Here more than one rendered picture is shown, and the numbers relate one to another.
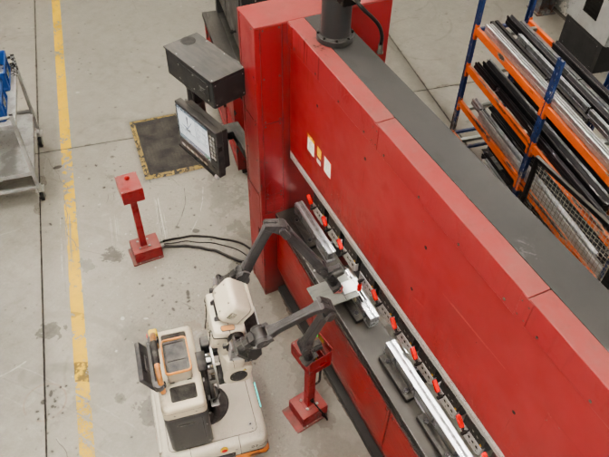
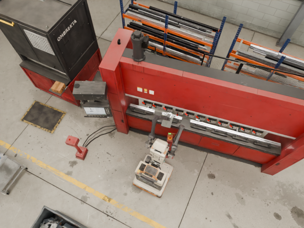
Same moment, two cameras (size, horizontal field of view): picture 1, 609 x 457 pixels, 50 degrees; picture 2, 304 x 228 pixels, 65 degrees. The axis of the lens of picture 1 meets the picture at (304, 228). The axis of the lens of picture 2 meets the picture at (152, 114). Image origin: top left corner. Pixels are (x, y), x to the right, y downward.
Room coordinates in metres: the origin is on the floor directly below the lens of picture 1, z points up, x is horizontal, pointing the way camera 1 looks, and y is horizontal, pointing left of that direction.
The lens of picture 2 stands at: (1.21, 1.53, 5.03)
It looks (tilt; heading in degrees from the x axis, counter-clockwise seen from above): 62 degrees down; 312
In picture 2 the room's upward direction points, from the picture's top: 1 degrees clockwise
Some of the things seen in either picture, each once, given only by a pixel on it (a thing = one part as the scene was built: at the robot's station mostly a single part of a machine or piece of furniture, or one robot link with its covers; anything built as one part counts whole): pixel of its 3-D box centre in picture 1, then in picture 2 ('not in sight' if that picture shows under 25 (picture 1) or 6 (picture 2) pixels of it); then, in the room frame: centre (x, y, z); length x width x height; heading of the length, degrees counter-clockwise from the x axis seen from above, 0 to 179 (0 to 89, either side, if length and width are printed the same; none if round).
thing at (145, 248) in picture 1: (137, 218); (77, 147); (3.47, 1.30, 0.41); 0.25 x 0.20 x 0.83; 117
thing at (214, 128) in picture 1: (204, 135); (97, 109); (3.27, 0.66, 1.42); 0.45 x 0.12 x 0.36; 42
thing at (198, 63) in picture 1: (209, 113); (94, 101); (3.37, 0.63, 1.53); 0.51 x 0.25 x 0.85; 42
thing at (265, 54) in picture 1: (311, 159); (123, 90); (3.38, -0.03, 1.15); 0.85 x 0.25 x 2.30; 117
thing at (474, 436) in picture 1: (478, 432); (234, 124); (1.38, -0.83, 1.26); 0.15 x 0.09 x 0.17; 27
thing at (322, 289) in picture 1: (333, 292); (167, 121); (2.37, -0.18, 1.00); 0.26 x 0.18 x 0.01; 117
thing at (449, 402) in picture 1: (454, 395); (223, 121); (1.56, -0.74, 1.26); 0.15 x 0.09 x 0.17; 27
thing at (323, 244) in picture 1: (314, 230); (142, 108); (2.93, -0.07, 0.92); 0.50 x 0.06 x 0.10; 27
